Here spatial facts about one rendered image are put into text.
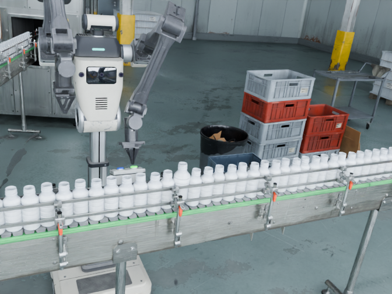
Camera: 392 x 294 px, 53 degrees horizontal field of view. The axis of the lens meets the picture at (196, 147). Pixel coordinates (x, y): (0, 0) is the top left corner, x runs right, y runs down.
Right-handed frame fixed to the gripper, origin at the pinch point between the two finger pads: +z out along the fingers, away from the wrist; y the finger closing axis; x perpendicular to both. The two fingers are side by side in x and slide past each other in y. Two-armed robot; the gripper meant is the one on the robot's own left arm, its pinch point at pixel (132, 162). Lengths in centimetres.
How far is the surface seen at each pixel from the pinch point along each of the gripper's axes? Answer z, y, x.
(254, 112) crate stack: -25, 178, 175
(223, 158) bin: 6, 67, 41
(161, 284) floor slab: 91, 37, 78
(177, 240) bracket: 31.7, 12.1, -18.3
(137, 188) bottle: 8.8, -3.3, -17.2
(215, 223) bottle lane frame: 28.4, 32.5, -13.5
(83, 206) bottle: 13.6, -24.1, -16.1
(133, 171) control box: 3.4, -0.8, -3.2
